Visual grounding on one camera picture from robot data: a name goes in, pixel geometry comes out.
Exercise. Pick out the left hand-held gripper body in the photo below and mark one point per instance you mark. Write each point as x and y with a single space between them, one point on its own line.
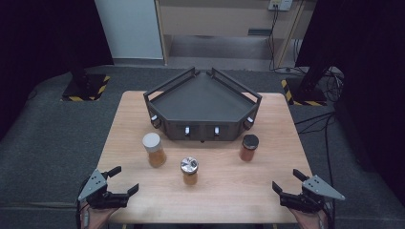
105 199

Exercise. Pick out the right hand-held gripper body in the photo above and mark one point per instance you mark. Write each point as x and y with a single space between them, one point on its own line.
305 200

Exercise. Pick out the white lid spice jar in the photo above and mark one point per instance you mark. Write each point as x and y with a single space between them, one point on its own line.
156 156

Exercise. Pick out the black lid spice jar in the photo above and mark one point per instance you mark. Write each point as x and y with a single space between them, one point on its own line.
247 152

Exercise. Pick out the silver lid spice jar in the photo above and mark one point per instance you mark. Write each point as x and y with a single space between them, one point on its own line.
190 165

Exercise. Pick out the dark grey corner spice rack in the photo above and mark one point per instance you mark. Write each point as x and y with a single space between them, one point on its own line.
203 98

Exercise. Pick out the person's right hand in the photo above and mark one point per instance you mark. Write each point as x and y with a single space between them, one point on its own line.
312 221

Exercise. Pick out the person's left hand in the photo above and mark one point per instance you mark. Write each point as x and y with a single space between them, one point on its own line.
95 219

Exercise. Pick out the black stand with striped base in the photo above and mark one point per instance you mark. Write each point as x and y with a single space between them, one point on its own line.
84 87
307 92

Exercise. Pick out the black curtain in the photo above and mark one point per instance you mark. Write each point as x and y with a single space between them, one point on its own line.
372 63
41 38

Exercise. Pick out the white panel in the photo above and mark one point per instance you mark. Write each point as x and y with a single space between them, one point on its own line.
130 28

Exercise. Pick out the light wooden cabinet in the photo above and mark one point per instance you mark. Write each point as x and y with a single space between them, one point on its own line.
210 19

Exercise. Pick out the white wall power outlet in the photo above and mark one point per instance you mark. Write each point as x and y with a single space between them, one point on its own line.
281 4

